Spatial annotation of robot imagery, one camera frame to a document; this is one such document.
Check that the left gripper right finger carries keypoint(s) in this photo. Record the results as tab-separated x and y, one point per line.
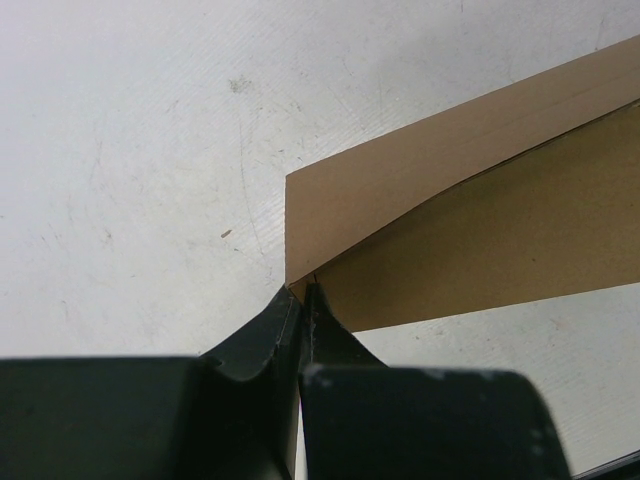
363	419

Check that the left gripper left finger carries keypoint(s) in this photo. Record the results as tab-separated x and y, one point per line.
230	413

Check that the large brown cardboard box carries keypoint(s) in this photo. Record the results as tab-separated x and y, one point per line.
526	193

